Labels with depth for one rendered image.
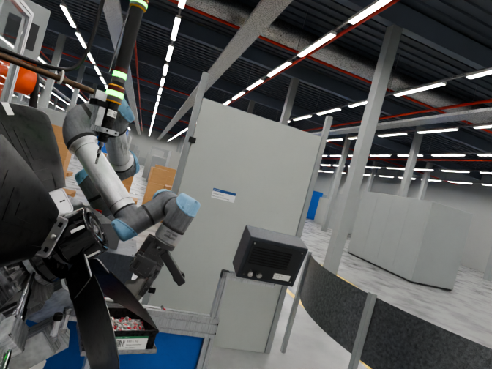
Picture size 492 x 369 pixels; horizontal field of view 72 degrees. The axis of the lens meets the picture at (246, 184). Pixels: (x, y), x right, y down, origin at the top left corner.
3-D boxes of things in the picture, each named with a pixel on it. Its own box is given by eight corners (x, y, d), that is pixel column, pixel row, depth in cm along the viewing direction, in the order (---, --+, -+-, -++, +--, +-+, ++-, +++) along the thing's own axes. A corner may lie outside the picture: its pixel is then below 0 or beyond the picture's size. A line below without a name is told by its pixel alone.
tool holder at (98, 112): (90, 128, 83) (100, 89, 83) (77, 125, 87) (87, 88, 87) (123, 138, 90) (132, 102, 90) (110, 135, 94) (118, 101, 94)
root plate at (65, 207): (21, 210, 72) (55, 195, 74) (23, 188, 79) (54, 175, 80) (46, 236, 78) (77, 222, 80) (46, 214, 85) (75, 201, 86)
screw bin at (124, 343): (82, 354, 100) (88, 331, 100) (77, 326, 114) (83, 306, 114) (154, 351, 111) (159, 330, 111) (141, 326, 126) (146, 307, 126)
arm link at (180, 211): (194, 198, 110) (206, 207, 103) (176, 228, 109) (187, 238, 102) (176, 187, 105) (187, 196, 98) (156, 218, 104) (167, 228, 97)
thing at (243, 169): (132, 337, 270) (203, 71, 269) (132, 334, 275) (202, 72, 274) (269, 353, 304) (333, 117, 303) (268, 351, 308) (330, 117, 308)
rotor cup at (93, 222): (25, 255, 69) (87, 225, 72) (28, 213, 80) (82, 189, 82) (64, 293, 78) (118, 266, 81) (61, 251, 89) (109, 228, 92)
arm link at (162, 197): (138, 199, 110) (149, 210, 102) (168, 183, 115) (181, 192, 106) (147, 218, 114) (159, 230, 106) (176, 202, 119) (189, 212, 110)
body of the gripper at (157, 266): (128, 264, 104) (149, 230, 105) (153, 277, 106) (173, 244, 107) (127, 272, 96) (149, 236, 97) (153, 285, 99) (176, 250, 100)
